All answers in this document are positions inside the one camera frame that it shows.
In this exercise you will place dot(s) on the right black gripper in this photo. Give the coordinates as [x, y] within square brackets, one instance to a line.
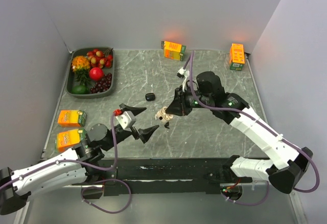
[176, 107]

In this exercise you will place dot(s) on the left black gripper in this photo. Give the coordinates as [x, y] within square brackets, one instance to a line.
[144, 134]

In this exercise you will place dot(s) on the beige earbud charging case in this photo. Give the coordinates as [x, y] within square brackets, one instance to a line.
[162, 116]

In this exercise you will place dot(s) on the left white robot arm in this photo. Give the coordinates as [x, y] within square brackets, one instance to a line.
[78, 164]

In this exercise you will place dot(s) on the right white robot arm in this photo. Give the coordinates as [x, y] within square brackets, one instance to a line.
[286, 163]

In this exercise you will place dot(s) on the black earbud charging case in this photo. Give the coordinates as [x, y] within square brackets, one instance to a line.
[150, 97]

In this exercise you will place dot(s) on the dark purple grape bunch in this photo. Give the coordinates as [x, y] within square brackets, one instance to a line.
[102, 85]

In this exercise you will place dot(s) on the orange juice box back centre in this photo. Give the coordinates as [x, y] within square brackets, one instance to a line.
[173, 50]

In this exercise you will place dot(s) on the orange juice box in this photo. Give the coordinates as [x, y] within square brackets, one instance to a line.
[72, 118]
[68, 139]
[237, 57]
[173, 50]

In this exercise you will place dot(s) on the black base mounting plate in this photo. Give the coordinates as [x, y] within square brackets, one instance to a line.
[167, 175]

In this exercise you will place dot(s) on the red apple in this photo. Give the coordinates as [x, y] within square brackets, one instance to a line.
[96, 74]

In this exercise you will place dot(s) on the green avocado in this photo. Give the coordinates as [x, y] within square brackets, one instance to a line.
[80, 90]

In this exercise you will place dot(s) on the orange juice box left upper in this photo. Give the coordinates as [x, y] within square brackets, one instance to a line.
[72, 118]

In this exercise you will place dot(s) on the red cherry bunch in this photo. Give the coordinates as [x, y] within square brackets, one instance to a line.
[100, 58]

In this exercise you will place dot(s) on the orange juice box left lower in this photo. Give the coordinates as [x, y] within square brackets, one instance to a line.
[68, 139]

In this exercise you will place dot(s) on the dark grey fruit tray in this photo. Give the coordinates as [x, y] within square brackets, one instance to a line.
[71, 82]

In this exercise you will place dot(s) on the orange juice box back right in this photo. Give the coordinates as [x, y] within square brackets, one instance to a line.
[237, 57]

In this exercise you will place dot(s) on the orange yellow flower pineapple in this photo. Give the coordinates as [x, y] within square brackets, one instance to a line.
[81, 67]

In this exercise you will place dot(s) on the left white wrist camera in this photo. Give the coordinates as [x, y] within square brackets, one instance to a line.
[125, 118]

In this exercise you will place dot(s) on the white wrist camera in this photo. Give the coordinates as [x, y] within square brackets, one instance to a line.
[184, 75]
[125, 118]

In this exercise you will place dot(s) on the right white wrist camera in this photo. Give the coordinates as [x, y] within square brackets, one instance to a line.
[184, 75]

